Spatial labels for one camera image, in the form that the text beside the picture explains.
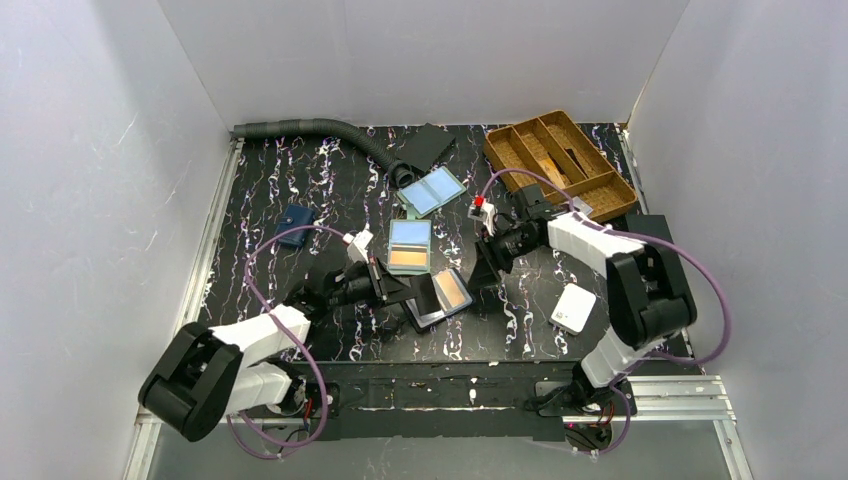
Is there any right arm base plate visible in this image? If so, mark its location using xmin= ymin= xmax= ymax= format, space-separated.
xmin=524 ymin=380 xmax=638 ymax=419

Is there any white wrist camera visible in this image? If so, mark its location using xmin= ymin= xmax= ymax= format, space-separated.
xmin=343 ymin=229 xmax=373 ymax=263
xmin=468 ymin=196 xmax=497 ymax=235

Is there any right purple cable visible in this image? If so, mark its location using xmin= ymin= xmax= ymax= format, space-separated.
xmin=478 ymin=168 xmax=734 ymax=456

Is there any wooden piece in tray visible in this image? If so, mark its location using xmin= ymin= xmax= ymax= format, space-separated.
xmin=538 ymin=153 xmax=568 ymax=189

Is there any card in tray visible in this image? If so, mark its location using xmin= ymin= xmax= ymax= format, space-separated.
xmin=572 ymin=197 xmax=594 ymax=216

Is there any black card holder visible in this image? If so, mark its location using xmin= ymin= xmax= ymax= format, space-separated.
xmin=401 ymin=268 xmax=473 ymax=333

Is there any purple cable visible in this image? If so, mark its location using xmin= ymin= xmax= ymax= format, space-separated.
xmin=225 ymin=225 xmax=352 ymax=461
xmin=478 ymin=168 xmax=734 ymax=456

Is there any grey corrugated hose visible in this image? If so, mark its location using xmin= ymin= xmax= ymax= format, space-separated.
xmin=233 ymin=119 xmax=420 ymax=190

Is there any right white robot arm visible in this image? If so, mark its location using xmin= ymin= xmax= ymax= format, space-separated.
xmin=468 ymin=185 xmax=697 ymax=398

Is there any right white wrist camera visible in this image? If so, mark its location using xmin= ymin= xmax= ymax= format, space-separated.
xmin=468 ymin=196 xmax=497 ymax=235

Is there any orange credit card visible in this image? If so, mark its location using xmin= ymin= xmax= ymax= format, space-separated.
xmin=433 ymin=269 xmax=471 ymax=312

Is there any black box right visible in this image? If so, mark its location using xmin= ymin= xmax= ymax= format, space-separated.
xmin=623 ymin=213 xmax=694 ymax=339

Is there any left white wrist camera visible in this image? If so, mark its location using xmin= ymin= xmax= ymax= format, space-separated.
xmin=343 ymin=229 xmax=373 ymax=263

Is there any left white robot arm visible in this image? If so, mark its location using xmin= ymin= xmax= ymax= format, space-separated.
xmin=138 ymin=257 xmax=440 ymax=442

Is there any white box with code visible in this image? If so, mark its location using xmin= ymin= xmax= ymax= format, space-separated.
xmin=548 ymin=283 xmax=596 ymax=335

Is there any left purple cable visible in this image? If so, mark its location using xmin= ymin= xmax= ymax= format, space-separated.
xmin=225 ymin=225 xmax=352 ymax=461

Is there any wicker divided tray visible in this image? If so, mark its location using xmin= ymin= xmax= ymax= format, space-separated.
xmin=483 ymin=110 xmax=638 ymax=222

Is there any black square pad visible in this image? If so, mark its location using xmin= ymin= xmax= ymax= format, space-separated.
xmin=397 ymin=123 xmax=456 ymax=174

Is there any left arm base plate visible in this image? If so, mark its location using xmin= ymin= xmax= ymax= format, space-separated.
xmin=247 ymin=382 xmax=341 ymax=419

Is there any blue snap wallet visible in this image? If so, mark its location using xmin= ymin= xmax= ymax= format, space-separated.
xmin=275 ymin=204 xmax=316 ymax=249

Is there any green card holder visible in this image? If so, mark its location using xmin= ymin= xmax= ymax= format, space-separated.
xmin=397 ymin=166 xmax=467 ymax=219
xmin=388 ymin=219 xmax=432 ymax=275

